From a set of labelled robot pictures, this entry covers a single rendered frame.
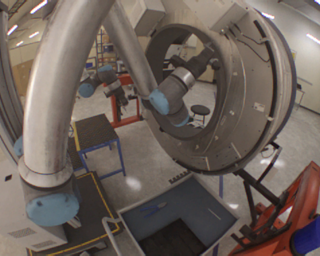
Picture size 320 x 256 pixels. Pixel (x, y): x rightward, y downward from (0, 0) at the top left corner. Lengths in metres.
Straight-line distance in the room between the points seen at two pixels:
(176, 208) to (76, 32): 0.86
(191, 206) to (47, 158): 0.76
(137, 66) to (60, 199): 0.46
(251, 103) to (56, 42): 0.70
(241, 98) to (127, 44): 0.54
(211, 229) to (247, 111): 0.64
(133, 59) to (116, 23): 0.14
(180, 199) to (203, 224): 0.21
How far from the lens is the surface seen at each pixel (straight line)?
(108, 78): 0.94
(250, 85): 0.70
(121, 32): 0.48
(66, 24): 0.27
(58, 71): 0.26
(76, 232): 1.28
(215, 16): 0.67
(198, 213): 0.88
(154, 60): 1.33
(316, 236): 0.61
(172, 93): 0.47
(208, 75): 5.68
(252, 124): 0.73
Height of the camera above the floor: 1.44
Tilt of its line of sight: 35 degrees down
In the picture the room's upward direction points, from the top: 3 degrees clockwise
